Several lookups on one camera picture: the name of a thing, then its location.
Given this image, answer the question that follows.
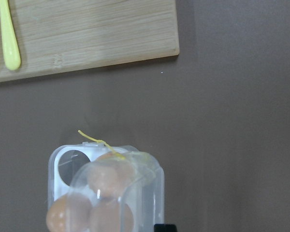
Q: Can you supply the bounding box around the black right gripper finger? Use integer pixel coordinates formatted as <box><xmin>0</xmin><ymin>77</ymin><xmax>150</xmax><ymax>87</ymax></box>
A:
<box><xmin>154</xmin><ymin>224</ymin><xmax>177</xmax><ymax>232</ymax></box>

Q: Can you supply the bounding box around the clear plastic egg box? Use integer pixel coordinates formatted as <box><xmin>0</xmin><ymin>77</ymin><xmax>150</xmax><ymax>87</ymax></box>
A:
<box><xmin>46</xmin><ymin>137</ymin><xmax>166</xmax><ymax>232</ymax></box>

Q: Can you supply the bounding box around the brown egg from bowl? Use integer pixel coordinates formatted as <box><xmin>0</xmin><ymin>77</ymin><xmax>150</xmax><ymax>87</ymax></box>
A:
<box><xmin>46</xmin><ymin>193</ymin><xmax>92</xmax><ymax>232</ymax></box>

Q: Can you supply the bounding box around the brown egg in box rear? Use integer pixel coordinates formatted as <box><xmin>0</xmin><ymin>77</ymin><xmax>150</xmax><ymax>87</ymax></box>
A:
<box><xmin>89</xmin><ymin>200</ymin><xmax>134</xmax><ymax>232</ymax></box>

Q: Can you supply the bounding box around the brown egg in box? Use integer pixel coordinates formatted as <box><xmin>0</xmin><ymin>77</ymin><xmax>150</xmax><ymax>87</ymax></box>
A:
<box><xmin>89</xmin><ymin>200</ymin><xmax>134</xmax><ymax>232</ymax></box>
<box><xmin>87</xmin><ymin>153</ymin><xmax>136</xmax><ymax>198</ymax></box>

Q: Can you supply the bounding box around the brown egg in box front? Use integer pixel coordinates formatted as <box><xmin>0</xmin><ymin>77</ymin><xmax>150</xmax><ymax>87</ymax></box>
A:
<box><xmin>87</xmin><ymin>153</ymin><xmax>136</xmax><ymax>198</ymax></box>

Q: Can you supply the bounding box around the wooden cutting board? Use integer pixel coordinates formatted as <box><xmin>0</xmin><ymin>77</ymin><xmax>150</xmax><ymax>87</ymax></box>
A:
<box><xmin>0</xmin><ymin>0</ymin><xmax>179</xmax><ymax>82</ymax></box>

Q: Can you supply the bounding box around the yellow plastic knife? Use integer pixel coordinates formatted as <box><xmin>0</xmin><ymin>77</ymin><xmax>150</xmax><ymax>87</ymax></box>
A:
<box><xmin>0</xmin><ymin>0</ymin><xmax>21</xmax><ymax>71</ymax></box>

